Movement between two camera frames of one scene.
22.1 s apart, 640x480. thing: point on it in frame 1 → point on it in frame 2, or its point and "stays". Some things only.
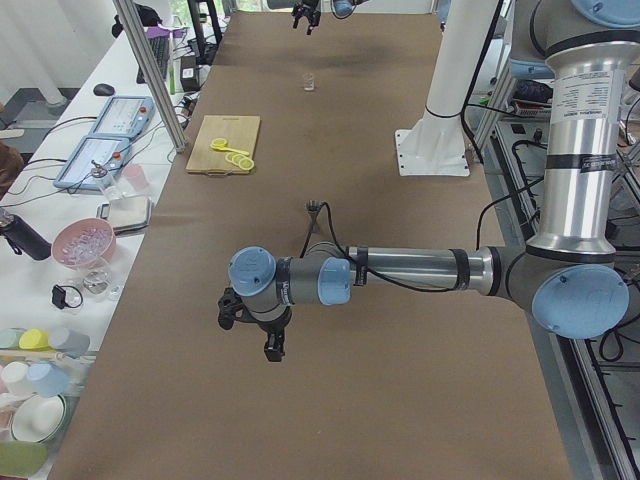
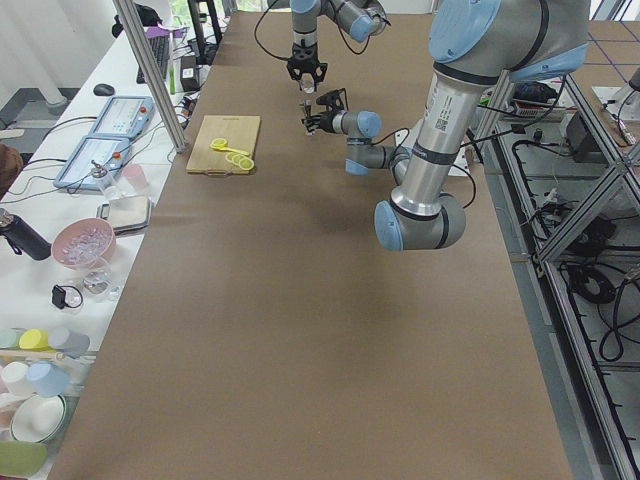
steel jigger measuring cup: x=312 y=207 → x=308 y=120
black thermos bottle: x=23 y=237 stays
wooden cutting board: x=240 y=133 stays
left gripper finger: x=274 y=345 → x=312 y=123
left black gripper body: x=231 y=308 → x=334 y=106
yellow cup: x=35 y=340 stays
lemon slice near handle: x=246 y=164 stays
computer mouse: x=103 y=89 stays
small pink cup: x=136 y=176 stays
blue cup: x=49 y=380 stays
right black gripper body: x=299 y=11 → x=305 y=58
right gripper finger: x=313 y=22 → x=318 y=75
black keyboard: x=160 y=48 stays
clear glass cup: x=308 y=81 stays
